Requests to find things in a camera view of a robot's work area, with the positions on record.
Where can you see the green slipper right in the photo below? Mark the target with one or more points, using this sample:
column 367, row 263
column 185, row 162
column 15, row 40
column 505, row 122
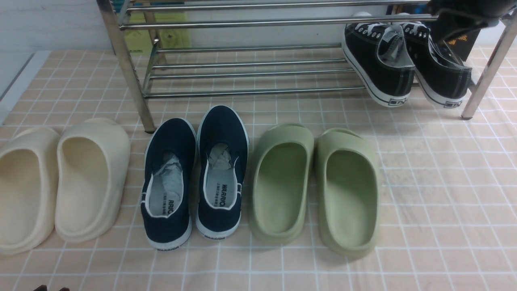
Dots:
column 347, row 175

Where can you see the green slipper left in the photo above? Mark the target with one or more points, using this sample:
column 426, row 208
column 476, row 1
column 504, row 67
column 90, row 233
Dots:
column 281, row 166

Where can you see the green slipper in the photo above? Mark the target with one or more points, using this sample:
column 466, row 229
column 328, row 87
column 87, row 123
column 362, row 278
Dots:
column 347, row 175
column 281, row 166

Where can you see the navy canvas shoe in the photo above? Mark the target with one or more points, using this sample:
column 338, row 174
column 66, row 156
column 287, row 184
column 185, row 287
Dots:
column 223, row 144
column 169, row 162

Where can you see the black sneaker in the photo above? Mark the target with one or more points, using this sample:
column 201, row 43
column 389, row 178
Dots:
column 377, row 53
column 443, row 80

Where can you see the yellow-green book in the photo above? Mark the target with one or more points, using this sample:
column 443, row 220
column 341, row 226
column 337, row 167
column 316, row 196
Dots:
column 139, row 42

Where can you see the cream slipper far left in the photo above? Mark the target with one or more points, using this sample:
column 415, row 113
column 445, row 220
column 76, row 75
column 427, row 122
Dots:
column 29, row 176

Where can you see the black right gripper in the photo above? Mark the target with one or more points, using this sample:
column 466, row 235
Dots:
column 459, row 17

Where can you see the navy canvas shoe right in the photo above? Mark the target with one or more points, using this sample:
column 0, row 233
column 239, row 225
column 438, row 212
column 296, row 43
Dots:
column 223, row 144

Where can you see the cream slipper right one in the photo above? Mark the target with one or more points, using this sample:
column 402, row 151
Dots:
column 93, row 159

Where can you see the navy canvas shoe left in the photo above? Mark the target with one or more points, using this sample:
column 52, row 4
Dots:
column 169, row 162

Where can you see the black image processing book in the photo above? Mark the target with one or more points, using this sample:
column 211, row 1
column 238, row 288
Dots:
column 461, row 46

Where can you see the steel shoe rack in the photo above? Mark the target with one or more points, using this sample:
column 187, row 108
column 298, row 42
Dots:
column 255, row 26

